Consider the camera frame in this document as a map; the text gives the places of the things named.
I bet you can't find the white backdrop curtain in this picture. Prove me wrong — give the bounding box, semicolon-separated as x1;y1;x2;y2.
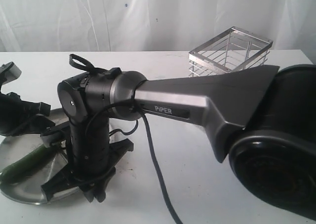
0;0;316;51

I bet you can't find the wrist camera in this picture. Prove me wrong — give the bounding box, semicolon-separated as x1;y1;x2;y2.
40;121;70;148
0;62;22;86

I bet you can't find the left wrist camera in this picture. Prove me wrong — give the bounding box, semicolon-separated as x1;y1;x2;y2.
0;62;22;86

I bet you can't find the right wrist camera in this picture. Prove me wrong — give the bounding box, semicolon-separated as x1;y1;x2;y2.
40;121;70;148

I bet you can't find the wire metal basket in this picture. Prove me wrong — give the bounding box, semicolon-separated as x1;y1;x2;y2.
189;26;273;77

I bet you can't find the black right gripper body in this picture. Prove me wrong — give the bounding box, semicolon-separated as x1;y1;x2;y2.
66;120;135;203

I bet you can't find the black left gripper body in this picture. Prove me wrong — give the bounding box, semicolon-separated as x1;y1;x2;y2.
0;92;55;137

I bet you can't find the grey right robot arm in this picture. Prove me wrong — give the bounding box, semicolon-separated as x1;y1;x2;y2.
41;63;316;220

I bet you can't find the green cucumber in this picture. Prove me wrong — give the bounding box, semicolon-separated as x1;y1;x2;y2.
0;145;51;184

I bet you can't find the round steel plate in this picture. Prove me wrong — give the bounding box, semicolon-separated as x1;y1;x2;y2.
0;134;79;205

